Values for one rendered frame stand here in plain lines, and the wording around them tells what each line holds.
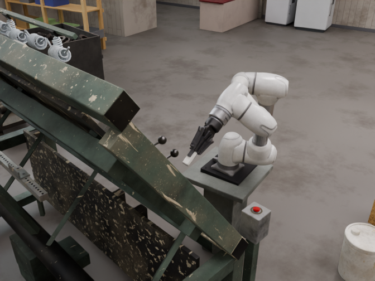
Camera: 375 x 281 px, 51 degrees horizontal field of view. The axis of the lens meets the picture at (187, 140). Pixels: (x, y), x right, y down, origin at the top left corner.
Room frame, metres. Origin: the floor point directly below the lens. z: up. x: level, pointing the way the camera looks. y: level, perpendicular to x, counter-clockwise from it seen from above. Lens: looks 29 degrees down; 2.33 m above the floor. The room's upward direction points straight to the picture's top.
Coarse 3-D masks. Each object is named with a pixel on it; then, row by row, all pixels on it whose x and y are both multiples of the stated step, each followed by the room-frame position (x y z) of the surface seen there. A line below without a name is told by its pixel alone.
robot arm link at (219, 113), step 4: (216, 108) 1.56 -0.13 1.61; (220, 108) 1.55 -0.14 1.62; (212, 112) 1.56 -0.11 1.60; (216, 112) 1.54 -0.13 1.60; (220, 112) 1.54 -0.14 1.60; (224, 112) 1.54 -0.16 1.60; (228, 112) 1.55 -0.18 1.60; (212, 116) 1.55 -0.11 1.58; (216, 116) 1.53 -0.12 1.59; (220, 116) 1.53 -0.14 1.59; (224, 116) 1.53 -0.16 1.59; (228, 116) 1.55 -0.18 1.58; (220, 120) 1.52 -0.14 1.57; (224, 120) 1.53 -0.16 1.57; (228, 120) 1.55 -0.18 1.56; (224, 124) 1.53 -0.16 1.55
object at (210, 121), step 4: (208, 120) 1.53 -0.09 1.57; (212, 120) 1.52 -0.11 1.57; (216, 120) 1.52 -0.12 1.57; (208, 124) 1.51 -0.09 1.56; (212, 124) 1.51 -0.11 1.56; (216, 124) 1.51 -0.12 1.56; (220, 124) 1.52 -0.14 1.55; (208, 128) 1.50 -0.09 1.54; (212, 128) 1.52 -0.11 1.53; (216, 128) 1.50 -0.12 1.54; (220, 128) 1.52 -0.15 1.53; (204, 132) 1.49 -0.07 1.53; (212, 132) 1.52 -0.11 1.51; (216, 132) 1.53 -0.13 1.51; (204, 136) 1.49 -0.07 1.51; (208, 136) 1.50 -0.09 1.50
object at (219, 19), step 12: (204, 0) 9.75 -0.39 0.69; (216, 0) 9.76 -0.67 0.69; (228, 0) 9.76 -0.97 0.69; (240, 0) 10.14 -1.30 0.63; (252, 0) 10.73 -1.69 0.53; (204, 12) 9.74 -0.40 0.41; (216, 12) 9.56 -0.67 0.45; (228, 12) 9.67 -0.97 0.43; (240, 12) 10.18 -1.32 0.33; (252, 12) 10.78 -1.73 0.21; (204, 24) 9.74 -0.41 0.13; (216, 24) 9.55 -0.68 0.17; (228, 24) 9.69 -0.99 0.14; (240, 24) 10.22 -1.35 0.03
